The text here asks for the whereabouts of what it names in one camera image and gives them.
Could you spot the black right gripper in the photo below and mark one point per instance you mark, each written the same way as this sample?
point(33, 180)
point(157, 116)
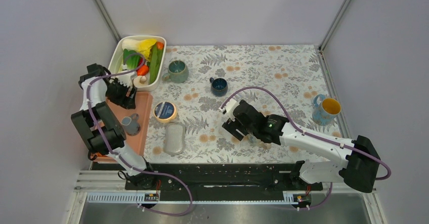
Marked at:
point(232, 126)

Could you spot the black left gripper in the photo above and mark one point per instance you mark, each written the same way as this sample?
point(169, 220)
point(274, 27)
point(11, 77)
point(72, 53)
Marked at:
point(128, 102)

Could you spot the small grey cup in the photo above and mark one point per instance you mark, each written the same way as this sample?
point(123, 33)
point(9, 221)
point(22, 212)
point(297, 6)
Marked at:
point(130, 124)

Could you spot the dark blue ribbed cup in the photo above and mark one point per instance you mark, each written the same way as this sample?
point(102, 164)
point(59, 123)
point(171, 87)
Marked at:
point(218, 86)

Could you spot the green glazed mug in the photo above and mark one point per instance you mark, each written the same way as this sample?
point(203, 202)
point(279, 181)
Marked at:
point(177, 72)

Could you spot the blue butterfly mug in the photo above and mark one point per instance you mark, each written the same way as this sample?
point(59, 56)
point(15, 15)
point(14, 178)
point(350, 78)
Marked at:
point(325, 110)

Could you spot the beige seahorse mug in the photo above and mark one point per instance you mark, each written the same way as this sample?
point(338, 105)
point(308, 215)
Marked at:
point(254, 142)

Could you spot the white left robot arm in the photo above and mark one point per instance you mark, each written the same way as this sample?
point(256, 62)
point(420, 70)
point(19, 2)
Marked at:
point(100, 129)

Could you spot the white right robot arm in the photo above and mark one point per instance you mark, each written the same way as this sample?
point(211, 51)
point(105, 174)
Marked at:
point(352, 162)

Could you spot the orange mug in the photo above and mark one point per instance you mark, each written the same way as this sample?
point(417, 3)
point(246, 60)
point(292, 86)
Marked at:
point(95, 156)

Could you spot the toy mushroom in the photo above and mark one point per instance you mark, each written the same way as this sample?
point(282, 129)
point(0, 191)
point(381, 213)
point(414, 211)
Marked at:
point(140, 81)

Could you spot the white vegetable tub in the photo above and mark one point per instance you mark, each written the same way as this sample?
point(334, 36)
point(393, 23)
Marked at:
point(117, 57)

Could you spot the toy red pepper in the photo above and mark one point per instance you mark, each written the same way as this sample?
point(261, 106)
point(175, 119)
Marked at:
point(143, 69)

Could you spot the pink plastic tray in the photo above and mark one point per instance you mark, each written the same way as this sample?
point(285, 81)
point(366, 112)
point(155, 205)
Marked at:
point(143, 102)

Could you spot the toy bok choy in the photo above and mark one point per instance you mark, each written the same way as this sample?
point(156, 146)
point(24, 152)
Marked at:
point(129, 62)

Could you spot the floral table mat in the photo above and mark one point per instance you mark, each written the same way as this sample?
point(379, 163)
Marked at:
point(273, 79)

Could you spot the toy napa cabbage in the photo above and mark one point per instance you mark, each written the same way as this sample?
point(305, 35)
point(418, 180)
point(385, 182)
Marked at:
point(143, 47)

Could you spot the toy green cucumber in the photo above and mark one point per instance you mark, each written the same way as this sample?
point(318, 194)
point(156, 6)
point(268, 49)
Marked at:
point(155, 61)

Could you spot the toy carrot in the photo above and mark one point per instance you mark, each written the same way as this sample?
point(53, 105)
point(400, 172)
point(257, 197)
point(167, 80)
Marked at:
point(160, 46)

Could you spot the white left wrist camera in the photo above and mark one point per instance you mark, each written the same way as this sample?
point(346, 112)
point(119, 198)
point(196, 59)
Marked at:
point(124, 80)

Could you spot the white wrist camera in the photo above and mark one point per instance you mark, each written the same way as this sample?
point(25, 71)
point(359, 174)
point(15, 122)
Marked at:
point(124, 80)
point(229, 108)

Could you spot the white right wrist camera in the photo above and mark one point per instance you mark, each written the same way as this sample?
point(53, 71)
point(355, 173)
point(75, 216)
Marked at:
point(229, 108)

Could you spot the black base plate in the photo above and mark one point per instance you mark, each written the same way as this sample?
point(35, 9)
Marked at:
point(221, 182)

